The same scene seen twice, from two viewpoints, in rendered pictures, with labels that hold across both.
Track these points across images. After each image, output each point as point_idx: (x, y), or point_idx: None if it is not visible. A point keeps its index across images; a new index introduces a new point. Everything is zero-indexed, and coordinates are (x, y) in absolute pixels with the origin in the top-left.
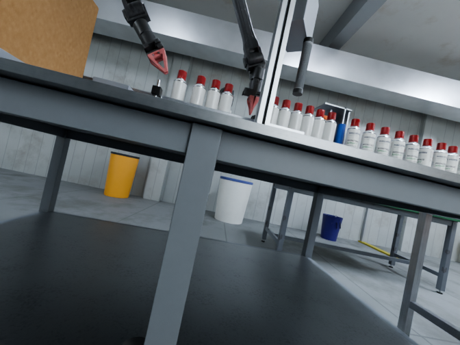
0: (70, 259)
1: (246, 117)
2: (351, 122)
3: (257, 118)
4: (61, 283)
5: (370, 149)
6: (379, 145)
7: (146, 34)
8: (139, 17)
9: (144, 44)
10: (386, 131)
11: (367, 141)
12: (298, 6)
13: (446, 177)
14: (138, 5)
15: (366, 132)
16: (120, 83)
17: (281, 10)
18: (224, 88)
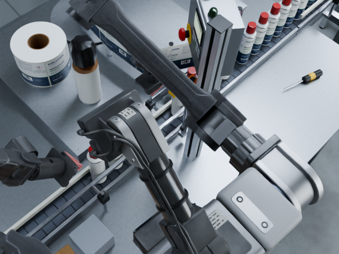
0: None
1: (166, 125)
2: (247, 28)
3: (194, 149)
4: None
5: (262, 40)
6: (269, 26)
7: (53, 175)
8: (33, 171)
9: (65, 185)
10: (277, 12)
11: (260, 35)
12: (224, 66)
13: (314, 155)
14: (30, 171)
15: (260, 28)
16: (108, 241)
17: (210, 83)
18: (82, 53)
